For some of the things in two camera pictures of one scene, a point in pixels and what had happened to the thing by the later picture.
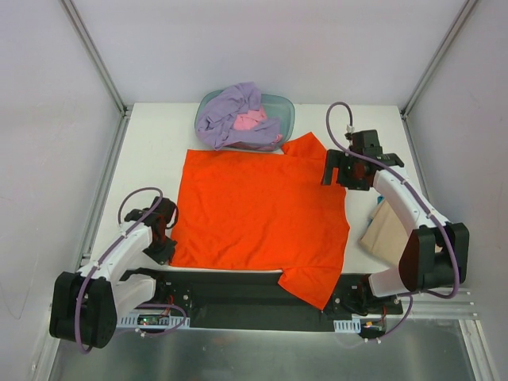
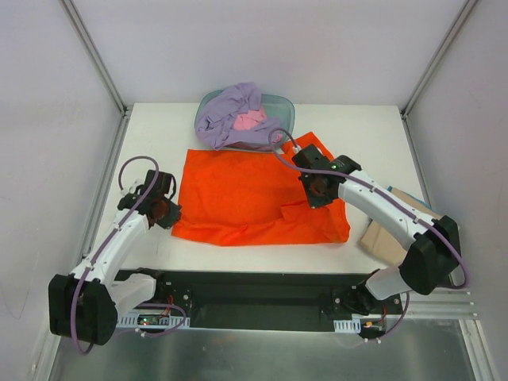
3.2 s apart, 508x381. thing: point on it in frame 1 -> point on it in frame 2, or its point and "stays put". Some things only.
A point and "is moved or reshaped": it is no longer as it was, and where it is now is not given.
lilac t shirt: [215, 121] stays put
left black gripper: [162, 249] -> [165, 181]
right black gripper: [333, 167] -> [306, 159]
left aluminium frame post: [125, 110] stays put
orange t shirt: [266, 211] is moved or reshaped
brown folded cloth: [385, 235] stays put
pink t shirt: [248, 120] stays put
